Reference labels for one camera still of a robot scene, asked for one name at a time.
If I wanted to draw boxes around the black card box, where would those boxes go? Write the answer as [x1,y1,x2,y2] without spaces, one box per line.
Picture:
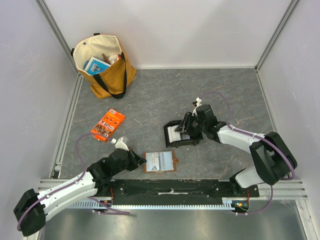
[163,120,203,148]

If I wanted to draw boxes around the tan leather card holder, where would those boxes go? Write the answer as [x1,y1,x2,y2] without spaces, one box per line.
[143,150,179,174]

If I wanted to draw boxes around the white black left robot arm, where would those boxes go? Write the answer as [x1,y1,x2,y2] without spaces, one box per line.
[13,148,147,237]

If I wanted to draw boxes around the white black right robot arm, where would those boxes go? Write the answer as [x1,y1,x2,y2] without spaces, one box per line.
[175,104,298,197]

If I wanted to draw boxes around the stack of white cards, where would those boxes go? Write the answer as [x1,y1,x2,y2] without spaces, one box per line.
[167,125,190,143]

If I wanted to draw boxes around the orange product box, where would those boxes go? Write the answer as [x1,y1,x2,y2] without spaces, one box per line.
[90,108,126,142]

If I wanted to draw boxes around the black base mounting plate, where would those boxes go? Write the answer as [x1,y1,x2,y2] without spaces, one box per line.
[96,179,260,198]

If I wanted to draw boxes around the mustard yellow tote bag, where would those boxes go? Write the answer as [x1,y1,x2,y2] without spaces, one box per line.
[70,33,136,99]

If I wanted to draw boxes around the blue book in bag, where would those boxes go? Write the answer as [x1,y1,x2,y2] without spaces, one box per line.
[84,56,111,76]

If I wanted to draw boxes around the white item in bag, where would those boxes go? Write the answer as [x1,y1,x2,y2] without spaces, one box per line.
[108,54,121,65]

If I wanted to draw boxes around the brown item in bag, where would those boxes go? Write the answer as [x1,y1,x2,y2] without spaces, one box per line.
[102,53,111,65]

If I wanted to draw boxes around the aluminium frame rail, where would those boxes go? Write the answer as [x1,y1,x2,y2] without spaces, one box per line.
[36,0,83,179]

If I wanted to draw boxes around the white slotted cable duct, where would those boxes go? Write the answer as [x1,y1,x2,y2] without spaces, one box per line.
[69,199,240,211]

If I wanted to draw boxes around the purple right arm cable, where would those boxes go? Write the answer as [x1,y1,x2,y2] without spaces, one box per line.
[199,91,297,216]

